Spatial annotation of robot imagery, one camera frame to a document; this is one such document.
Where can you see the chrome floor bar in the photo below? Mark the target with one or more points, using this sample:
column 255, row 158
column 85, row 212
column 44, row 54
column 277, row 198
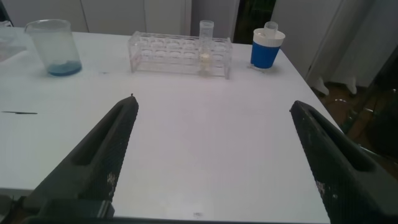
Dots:
column 340, row 100

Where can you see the white pigment test tube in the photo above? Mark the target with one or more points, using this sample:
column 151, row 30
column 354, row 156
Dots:
column 205, row 59

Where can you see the white blue paper cup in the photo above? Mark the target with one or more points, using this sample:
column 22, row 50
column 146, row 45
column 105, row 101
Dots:
column 264, row 54

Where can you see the brown metal frame stand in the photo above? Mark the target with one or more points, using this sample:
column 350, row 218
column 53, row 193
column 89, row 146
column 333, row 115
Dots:
column 370, row 96

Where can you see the white folding partition screen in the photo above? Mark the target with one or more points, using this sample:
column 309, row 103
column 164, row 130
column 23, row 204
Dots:
column 326, row 31
column 124, row 15

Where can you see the clear plastic beaker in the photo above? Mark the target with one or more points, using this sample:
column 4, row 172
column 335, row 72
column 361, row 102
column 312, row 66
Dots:
column 63, row 68

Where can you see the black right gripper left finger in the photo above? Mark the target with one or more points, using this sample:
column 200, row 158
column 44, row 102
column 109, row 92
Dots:
column 99, row 161

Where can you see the red pigment test tube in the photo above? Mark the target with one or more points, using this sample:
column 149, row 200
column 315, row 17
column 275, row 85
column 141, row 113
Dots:
column 270, row 28

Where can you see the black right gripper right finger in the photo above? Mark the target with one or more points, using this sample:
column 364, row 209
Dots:
column 342, row 180

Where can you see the white screen foot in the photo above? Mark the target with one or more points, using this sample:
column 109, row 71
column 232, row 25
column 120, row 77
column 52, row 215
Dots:
column 320, row 85
column 351, row 85

